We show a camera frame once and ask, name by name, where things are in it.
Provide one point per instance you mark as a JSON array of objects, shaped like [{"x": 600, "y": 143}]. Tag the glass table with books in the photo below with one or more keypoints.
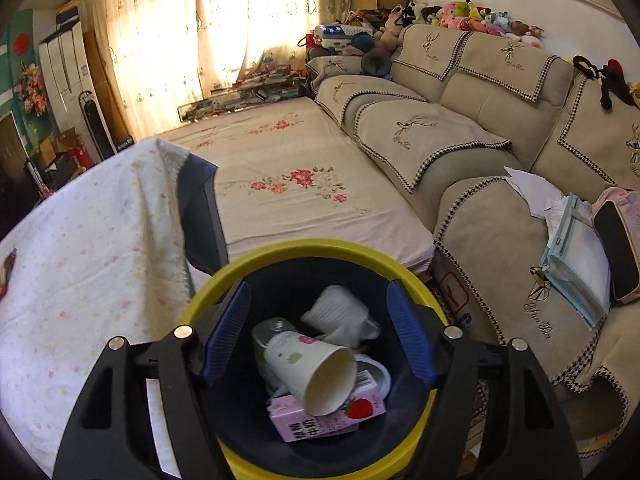
[{"x": 250, "y": 95}]

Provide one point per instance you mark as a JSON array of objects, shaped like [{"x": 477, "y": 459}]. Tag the row of plush toys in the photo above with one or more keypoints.
[{"x": 465, "y": 15}]

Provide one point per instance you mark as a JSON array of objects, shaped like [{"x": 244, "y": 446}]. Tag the white plastic cup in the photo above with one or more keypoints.
[{"x": 340, "y": 310}]

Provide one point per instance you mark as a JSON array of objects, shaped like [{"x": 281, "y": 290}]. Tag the white cabinet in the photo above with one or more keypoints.
[{"x": 65, "y": 70}]

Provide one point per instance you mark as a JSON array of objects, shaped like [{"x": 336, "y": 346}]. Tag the white paper cup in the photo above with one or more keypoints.
[{"x": 300, "y": 365}]

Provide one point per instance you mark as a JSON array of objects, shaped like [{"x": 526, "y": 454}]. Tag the black and red plush toy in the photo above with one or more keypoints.
[{"x": 607, "y": 80}]

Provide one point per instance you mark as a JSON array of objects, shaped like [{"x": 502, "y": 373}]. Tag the white dotted tablecloth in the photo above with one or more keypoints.
[{"x": 90, "y": 260}]

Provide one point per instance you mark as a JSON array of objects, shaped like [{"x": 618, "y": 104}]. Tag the artificial flower bouquet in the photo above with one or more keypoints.
[{"x": 31, "y": 90}]

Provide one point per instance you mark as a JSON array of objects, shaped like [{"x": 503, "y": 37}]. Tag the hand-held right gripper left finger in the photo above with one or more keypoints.
[{"x": 227, "y": 335}]

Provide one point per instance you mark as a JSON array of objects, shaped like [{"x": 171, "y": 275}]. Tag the pink and black bag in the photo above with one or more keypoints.
[{"x": 620, "y": 240}]

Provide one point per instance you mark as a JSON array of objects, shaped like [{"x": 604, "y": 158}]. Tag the beige sofa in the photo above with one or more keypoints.
[{"x": 480, "y": 105}]

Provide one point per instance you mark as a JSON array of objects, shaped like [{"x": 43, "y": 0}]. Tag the pink milk carton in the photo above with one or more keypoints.
[{"x": 310, "y": 422}]

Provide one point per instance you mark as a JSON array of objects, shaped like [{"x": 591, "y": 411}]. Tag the yellow trash bin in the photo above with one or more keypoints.
[{"x": 310, "y": 272}]

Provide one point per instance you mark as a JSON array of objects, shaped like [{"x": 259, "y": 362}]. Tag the grey tower fan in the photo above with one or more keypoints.
[{"x": 95, "y": 125}]

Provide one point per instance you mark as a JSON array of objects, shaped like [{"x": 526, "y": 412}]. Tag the pile of cardboard boxes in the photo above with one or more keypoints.
[{"x": 60, "y": 152}]

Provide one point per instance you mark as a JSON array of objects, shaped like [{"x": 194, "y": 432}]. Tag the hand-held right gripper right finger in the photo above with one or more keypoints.
[{"x": 407, "y": 330}]

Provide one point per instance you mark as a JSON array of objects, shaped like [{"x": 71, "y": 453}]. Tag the floral beige cover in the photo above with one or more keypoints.
[{"x": 300, "y": 200}]

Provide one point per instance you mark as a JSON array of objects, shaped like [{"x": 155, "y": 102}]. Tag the red and white snack packet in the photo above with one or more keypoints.
[{"x": 6, "y": 275}]

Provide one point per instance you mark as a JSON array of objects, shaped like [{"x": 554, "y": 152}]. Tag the blue starred suitcase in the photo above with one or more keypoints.
[{"x": 332, "y": 36}]

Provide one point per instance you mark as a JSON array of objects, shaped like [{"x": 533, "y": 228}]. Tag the blue plastic document pouch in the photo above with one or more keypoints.
[{"x": 575, "y": 260}]

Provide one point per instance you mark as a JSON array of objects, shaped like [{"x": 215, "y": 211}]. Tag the cream curtain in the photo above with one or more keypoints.
[{"x": 175, "y": 35}]

